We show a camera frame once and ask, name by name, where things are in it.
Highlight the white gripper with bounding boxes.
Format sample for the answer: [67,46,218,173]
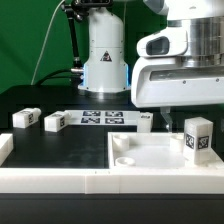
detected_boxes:
[131,57,224,132]

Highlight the white square tabletop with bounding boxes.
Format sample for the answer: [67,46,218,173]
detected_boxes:
[108,132,224,169]

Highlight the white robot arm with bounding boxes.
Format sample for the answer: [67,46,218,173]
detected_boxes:
[75,0,224,108]

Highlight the white marker tag sheet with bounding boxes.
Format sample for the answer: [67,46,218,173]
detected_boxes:
[68,110,140,126]

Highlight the white U-shaped obstacle fence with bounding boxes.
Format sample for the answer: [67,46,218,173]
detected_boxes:
[0,132,224,195]

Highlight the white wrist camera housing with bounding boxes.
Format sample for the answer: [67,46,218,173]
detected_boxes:
[137,27,188,58]

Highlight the black cable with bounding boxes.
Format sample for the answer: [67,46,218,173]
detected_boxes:
[34,68,84,87]

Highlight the grey cable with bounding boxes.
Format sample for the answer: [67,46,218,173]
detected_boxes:
[30,0,68,86]

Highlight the black camera stand pole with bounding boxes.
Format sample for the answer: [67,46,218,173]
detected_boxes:
[61,3,83,76]

